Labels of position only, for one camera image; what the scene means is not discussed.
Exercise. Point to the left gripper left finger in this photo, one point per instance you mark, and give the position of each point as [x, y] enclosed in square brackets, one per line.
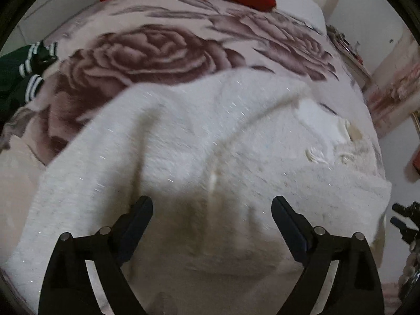
[67, 288]

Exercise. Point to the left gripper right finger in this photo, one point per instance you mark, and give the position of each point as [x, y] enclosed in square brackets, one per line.
[356, 288]

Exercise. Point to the white fuzzy jacket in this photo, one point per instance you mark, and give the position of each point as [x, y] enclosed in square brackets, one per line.
[212, 154]

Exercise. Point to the pink floral curtain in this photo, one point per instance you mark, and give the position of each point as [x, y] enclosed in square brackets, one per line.
[392, 94]

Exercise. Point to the green striped garment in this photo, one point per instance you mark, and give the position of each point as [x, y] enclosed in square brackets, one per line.
[21, 75]

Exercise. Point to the white nightstand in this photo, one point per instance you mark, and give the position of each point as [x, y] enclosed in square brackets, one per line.
[352, 60]

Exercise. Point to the floral pink bed blanket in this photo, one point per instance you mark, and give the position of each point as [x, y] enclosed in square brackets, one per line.
[121, 43]

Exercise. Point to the white pillow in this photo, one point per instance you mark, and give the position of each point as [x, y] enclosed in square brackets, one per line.
[306, 11]

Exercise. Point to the white sliding wardrobe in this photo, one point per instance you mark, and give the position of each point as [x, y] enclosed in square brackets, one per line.
[41, 19]

